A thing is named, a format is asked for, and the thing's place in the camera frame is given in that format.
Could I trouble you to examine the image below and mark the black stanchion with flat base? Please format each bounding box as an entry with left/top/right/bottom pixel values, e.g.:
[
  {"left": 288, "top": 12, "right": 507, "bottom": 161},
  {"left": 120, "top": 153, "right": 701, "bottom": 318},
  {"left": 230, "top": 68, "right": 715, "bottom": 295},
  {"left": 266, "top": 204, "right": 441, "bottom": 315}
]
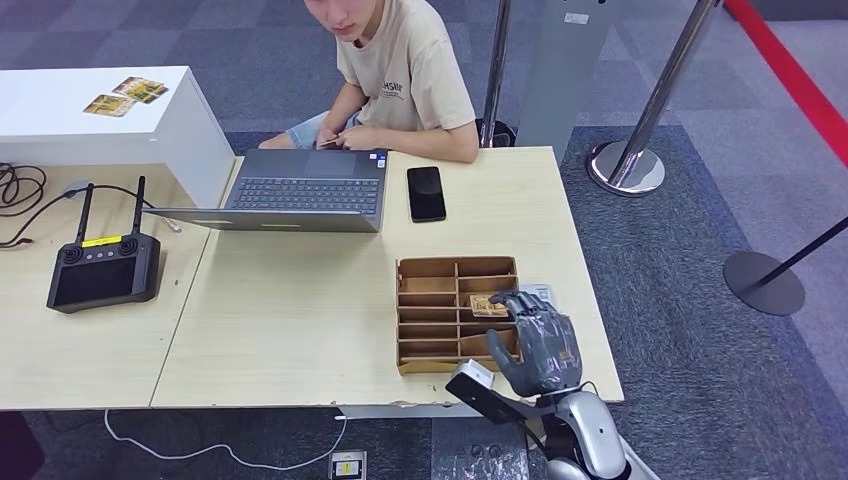
[{"left": 723, "top": 215, "right": 848, "bottom": 318}]

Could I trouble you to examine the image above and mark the person's left hand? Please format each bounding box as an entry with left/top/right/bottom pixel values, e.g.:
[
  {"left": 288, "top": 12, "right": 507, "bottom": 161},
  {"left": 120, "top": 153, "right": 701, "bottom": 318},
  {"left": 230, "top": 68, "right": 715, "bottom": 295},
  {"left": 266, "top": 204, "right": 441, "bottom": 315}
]
[{"left": 334, "top": 124, "right": 379, "bottom": 152}]

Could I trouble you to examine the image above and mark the red floor strip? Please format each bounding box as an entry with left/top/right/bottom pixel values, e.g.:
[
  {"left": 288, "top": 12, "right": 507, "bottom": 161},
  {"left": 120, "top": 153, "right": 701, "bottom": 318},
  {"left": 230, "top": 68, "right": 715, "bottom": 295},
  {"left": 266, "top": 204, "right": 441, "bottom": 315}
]
[{"left": 723, "top": 0, "right": 848, "bottom": 167}]

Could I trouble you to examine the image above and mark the black remote controller with antennas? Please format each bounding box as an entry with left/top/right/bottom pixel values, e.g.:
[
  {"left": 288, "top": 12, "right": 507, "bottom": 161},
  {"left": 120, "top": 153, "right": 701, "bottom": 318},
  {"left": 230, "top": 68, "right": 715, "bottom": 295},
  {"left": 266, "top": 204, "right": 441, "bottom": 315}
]
[{"left": 46, "top": 175, "right": 162, "bottom": 315}]

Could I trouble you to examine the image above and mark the person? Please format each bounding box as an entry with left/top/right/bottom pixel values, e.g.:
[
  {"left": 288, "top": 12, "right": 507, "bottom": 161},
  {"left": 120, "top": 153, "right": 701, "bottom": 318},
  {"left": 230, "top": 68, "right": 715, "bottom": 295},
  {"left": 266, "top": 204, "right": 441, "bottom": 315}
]
[{"left": 258, "top": 0, "right": 482, "bottom": 165}]

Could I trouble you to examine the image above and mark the chrome stanchion with round base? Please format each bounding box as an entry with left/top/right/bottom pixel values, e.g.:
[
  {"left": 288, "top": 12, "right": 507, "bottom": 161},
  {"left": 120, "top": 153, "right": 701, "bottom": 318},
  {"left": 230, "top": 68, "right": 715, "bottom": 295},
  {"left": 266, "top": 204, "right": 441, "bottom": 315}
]
[{"left": 586, "top": 0, "right": 723, "bottom": 198}]

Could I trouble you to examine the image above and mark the black smartphone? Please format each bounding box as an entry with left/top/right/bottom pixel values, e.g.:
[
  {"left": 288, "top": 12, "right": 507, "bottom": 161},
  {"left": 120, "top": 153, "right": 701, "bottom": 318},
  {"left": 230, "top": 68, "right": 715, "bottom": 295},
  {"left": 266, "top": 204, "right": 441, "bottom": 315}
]
[{"left": 406, "top": 166, "right": 448, "bottom": 225}]

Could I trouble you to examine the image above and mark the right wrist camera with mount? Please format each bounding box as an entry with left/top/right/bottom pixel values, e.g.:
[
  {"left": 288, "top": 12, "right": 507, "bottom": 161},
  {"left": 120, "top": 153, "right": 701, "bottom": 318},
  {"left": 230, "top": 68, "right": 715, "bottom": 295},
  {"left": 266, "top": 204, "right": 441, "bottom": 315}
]
[{"left": 445, "top": 358, "right": 551, "bottom": 427}]

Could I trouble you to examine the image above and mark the white box cabinet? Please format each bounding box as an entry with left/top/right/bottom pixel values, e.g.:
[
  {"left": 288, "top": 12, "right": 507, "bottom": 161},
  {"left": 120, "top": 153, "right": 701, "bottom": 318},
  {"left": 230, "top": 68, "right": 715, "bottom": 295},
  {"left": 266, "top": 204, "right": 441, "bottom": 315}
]
[{"left": 0, "top": 65, "right": 237, "bottom": 210}]

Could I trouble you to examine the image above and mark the wooden compartment card organiser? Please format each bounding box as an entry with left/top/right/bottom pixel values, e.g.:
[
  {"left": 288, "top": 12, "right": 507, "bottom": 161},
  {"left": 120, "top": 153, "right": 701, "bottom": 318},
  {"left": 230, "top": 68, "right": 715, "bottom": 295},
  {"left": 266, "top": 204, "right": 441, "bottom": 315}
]
[{"left": 395, "top": 256, "right": 521, "bottom": 378}]

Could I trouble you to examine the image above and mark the gold patterned room key card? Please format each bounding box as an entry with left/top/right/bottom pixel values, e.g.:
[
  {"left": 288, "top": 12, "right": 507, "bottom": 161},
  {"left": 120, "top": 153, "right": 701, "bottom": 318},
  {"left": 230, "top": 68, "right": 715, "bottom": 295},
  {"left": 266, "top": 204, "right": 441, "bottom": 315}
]
[{"left": 468, "top": 294, "right": 510, "bottom": 320}]

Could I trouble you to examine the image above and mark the metal floor socket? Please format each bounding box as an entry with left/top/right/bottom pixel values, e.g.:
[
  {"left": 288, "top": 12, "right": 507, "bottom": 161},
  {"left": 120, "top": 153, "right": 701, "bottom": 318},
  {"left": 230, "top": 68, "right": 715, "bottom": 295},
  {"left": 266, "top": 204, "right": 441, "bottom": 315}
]
[{"left": 329, "top": 450, "right": 368, "bottom": 480}]

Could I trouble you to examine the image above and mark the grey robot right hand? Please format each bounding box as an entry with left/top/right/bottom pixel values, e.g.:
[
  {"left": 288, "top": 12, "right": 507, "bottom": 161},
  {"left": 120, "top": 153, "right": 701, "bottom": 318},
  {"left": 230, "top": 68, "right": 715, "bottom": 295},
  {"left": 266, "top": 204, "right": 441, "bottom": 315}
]
[{"left": 485, "top": 290, "right": 584, "bottom": 399}]

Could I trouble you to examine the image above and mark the grey open laptop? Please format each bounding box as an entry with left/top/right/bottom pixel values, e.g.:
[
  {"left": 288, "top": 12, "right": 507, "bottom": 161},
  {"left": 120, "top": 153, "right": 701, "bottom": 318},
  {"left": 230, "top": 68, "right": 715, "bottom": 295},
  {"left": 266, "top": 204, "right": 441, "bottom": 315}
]
[{"left": 140, "top": 148, "right": 391, "bottom": 234}]

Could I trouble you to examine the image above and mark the grey white card reader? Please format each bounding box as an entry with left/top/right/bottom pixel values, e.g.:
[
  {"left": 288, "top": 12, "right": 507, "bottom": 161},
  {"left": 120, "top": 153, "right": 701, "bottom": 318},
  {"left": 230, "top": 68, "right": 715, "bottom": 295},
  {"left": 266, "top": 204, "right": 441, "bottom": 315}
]
[{"left": 519, "top": 283, "right": 558, "bottom": 310}]

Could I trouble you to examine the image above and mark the white floor cable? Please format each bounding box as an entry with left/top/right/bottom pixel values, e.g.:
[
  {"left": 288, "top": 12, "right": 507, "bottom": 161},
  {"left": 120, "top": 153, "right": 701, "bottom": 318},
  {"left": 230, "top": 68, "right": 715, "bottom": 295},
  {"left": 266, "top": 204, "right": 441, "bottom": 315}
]
[{"left": 102, "top": 409, "right": 349, "bottom": 472}]

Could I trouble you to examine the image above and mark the coiled black cable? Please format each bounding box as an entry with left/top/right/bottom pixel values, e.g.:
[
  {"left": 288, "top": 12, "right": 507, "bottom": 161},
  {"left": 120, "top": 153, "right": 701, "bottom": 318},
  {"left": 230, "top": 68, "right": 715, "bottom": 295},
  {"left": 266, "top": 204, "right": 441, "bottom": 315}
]
[{"left": 0, "top": 162, "right": 48, "bottom": 217}]

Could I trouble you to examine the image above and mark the chrome post with dark base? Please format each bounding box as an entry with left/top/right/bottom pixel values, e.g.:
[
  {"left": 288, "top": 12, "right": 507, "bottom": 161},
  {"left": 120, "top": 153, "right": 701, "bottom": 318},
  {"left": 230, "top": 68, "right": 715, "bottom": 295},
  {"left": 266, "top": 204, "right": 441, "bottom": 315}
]
[{"left": 476, "top": 0, "right": 517, "bottom": 150}]

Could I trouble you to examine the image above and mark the long black cable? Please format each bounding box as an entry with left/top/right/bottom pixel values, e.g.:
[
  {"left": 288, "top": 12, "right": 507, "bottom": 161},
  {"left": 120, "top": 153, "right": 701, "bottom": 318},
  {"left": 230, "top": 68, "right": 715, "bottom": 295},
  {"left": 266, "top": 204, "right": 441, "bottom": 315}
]
[{"left": 0, "top": 184, "right": 157, "bottom": 251}]

